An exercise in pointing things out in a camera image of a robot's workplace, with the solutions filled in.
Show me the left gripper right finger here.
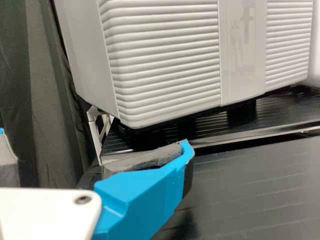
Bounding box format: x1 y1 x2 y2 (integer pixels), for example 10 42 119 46
92 139 196 240

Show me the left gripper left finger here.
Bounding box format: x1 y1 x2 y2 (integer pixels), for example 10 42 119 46
0 127 20 188

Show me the black platform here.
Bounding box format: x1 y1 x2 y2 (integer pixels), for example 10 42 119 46
74 136 320 240
99 84 320 154

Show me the incubator door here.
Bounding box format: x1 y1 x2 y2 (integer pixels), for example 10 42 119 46
96 0 315 130

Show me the white incubator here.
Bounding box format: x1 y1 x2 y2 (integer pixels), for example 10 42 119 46
51 0 260 151

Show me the white box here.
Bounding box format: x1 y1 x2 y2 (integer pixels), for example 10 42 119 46
306 0 320 88

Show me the white lattice frame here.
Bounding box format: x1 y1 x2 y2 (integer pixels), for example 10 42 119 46
86 104 116 166

